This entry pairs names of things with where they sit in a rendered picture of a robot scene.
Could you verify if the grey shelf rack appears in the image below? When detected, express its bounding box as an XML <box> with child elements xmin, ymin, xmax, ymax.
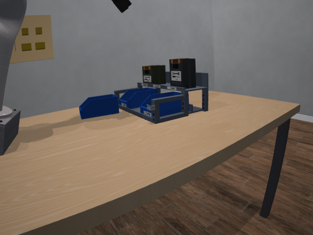
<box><xmin>113</xmin><ymin>71</ymin><xmax>208</xmax><ymax>124</ymax></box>

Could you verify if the dark green tool case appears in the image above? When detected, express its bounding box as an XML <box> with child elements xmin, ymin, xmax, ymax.
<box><xmin>142</xmin><ymin>65</ymin><xmax>166</xmax><ymax>85</ymax></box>

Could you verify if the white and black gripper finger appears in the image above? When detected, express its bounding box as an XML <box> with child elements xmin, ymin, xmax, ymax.
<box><xmin>123</xmin><ymin>0</ymin><xmax>132</xmax><ymax>7</ymax></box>
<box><xmin>112</xmin><ymin>0</ymin><xmax>128</xmax><ymax>13</ymax></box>

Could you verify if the blue bin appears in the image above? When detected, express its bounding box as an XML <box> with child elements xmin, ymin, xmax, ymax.
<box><xmin>141</xmin><ymin>92</ymin><xmax>181</xmax><ymax>117</ymax></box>
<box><xmin>120</xmin><ymin>88</ymin><xmax>158</xmax><ymax>109</ymax></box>
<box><xmin>79</xmin><ymin>94</ymin><xmax>119</xmax><ymax>119</ymax></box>

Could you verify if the black tool case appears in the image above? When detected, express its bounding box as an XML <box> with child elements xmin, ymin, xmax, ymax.
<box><xmin>169</xmin><ymin>58</ymin><xmax>196</xmax><ymax>89</ymax></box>

